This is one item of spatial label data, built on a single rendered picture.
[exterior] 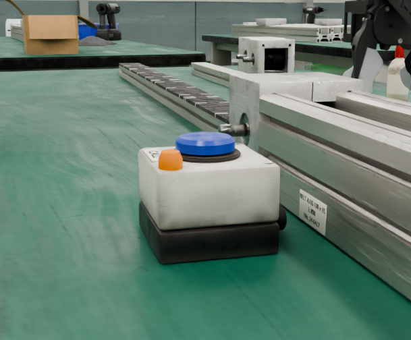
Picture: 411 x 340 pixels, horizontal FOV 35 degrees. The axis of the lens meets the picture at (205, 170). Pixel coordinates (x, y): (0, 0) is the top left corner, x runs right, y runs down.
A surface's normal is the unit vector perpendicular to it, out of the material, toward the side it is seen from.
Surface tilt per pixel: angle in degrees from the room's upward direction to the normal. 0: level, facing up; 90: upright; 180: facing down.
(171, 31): 90
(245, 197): 90
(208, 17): 90
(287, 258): 0
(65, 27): 69
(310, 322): 0
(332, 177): 90
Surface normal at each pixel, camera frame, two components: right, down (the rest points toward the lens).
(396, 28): 0.26, 0.22
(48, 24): 0.26, -0.24
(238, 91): -0.97, 0.06
